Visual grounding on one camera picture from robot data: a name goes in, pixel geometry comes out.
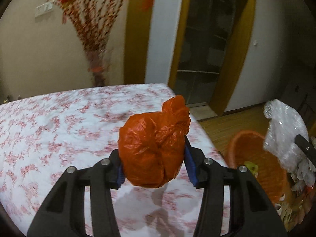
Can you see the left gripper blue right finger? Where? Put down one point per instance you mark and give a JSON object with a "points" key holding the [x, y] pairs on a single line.
{"points": [[251, 211]]}

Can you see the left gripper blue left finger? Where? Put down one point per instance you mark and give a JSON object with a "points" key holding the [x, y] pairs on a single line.
{"points": [[62, 211]]}

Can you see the white printed plastic bag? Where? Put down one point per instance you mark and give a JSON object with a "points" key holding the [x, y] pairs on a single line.
{"points": [[285, 124]]}

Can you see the yellow green printed bag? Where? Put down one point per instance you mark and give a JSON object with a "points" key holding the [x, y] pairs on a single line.
{"points": [[253, 168]]}

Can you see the orange plastic bag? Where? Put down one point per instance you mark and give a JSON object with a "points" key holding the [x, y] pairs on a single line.
{"points": [[151, 145]]}

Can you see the orange plastic trash basket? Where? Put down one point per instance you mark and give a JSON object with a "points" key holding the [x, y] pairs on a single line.
{"points": [[248, 146]]}

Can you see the white slipper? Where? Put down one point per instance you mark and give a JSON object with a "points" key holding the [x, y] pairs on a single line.
{"points": [[278, 208], [282, 197]]}

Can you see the wooden chair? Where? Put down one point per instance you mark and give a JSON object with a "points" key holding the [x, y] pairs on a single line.
{"points": [[302, 98]]}

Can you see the floral pink white tablecloth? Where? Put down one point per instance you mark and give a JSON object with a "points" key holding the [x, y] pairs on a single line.
{"points": [[43, 135]]}

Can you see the clear glass vase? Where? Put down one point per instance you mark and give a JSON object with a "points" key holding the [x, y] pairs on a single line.
{"points": [[99, 66]]}

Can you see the glass sliding door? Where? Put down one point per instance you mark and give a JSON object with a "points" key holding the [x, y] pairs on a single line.
{"points": [[208, 29]]}

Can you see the red berry branch bouquet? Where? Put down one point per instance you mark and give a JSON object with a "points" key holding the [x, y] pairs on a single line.
{"points": [[92, 20]]}

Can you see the white wall switch panel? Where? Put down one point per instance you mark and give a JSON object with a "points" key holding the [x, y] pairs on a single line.
{"points": [[44, 9]]}

